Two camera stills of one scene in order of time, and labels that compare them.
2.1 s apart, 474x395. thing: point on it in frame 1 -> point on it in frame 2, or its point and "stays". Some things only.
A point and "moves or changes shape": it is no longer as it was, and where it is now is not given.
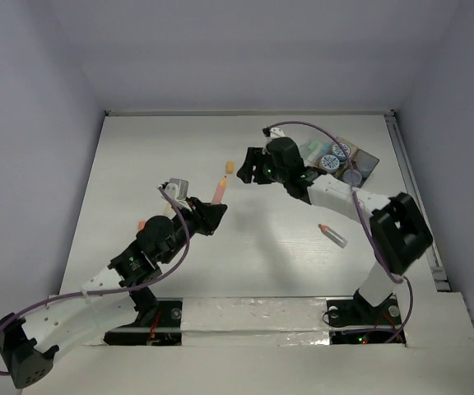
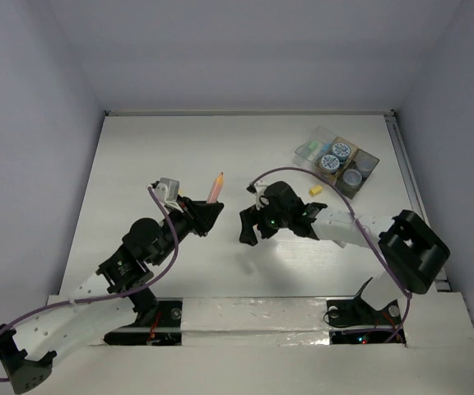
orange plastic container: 334,158 stays
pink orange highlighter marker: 220,191 moves or changes shape
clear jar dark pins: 352,177 stays
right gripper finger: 256,166 -> 248,218
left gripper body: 198,220 stays
